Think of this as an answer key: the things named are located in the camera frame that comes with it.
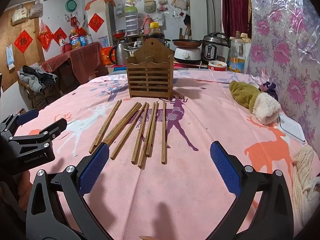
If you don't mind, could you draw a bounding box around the purple cloth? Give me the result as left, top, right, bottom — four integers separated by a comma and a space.
259, 81, 278, 100

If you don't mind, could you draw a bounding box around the woven hanging handbag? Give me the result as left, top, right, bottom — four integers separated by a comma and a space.
11, 4, 28, 26
29, 0, 43, 19

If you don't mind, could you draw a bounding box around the brown wooden wall board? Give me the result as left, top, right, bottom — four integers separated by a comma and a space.
0, 1, 45, 92

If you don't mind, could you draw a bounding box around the beige hanging pouch with heart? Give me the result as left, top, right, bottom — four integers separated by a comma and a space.
143, 0, 157, 13

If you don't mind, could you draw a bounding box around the group of wooden chopsticks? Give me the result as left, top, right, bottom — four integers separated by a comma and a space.
89, 99, 167, 169

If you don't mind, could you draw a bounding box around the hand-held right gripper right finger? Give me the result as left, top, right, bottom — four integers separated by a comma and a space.
207, 141, 294, 240

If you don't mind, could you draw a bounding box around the dark sauce bottle yellow cap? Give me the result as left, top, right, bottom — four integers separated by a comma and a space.
146, 22, 170, 48

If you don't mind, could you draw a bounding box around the wooden chopstick holder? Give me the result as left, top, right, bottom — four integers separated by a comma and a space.
126, 38, 175, 101

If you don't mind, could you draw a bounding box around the white printed tote bag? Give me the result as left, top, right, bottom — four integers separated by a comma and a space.
152, 12, 165, 26

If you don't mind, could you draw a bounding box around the olive and white plush sock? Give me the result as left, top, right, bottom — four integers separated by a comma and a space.
229, 80, 282, 125

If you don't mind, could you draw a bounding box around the electric pressure cooker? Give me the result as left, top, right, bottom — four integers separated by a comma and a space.
201, 32, 231, 65

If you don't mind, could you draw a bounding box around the grey jacket pile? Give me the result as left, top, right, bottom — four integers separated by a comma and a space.
19, 65, 58, 93

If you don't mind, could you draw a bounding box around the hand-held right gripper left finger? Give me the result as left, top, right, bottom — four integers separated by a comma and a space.
26, 142, 110, 240

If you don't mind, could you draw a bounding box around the stainless steel electric kettle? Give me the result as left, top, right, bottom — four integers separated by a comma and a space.
109, 42, 133, 66

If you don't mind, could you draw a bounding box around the yellow cooking oil bottle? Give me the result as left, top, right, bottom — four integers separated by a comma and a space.
69, 29, 81, 50

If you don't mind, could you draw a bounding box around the pink deer-printed bedsheet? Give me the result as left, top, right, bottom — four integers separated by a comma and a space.
14, 69, 314, 240

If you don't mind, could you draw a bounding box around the orange cloth cover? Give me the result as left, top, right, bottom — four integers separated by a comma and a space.
84, 0, 116, 11

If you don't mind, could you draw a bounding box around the clear plastic oil bottle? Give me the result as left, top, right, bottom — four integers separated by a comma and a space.
229, 31, 247, 73

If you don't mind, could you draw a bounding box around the orange gift box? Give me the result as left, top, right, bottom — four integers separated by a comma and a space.
100, 47, 113, 66

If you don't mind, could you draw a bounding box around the cream knitted cloth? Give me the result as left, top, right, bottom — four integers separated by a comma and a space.
292, 145, 320, 233

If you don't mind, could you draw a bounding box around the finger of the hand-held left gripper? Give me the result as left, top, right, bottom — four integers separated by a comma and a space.
0, 109, 39, 140
9, 118, 68, 153

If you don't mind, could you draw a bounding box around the red diamond paper poster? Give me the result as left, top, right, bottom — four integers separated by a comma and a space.
53, 27, 68, 46
88, 14, 105, 33
14, 29, 33, 53

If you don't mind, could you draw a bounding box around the table with red cloth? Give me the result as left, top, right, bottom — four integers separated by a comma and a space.
41, 42, 102, 93

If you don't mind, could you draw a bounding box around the white and blue wall calendar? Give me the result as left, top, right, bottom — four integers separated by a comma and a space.
5, 44, 15, 70

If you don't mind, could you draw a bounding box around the pink thermos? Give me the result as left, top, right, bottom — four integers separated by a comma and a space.
142, 14, 151, 34

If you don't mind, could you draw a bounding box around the red and white bowl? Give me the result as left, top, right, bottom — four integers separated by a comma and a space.
208, 60, 228, 72

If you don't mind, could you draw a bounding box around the green plastic basin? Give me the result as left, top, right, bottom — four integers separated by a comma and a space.
65, 0, 78, 12

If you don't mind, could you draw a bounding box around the copper frying pan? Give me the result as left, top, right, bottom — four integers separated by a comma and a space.
171, 39, 202, 47

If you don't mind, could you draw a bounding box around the stacked food container green lid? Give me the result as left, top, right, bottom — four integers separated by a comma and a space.
124, 6, 139, 36

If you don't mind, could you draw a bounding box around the wooden chair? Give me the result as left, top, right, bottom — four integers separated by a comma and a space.
17, 76, 59, 110

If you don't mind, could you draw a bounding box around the dark red curtain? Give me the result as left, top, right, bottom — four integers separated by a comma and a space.
219, 0, 252, 39

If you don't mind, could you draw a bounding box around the floral plastic wall sheet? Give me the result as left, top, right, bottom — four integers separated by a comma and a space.
246, 0, 320, 153

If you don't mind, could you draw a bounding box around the white refrigerator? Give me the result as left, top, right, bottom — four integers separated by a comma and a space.
86, 0, 117, 55

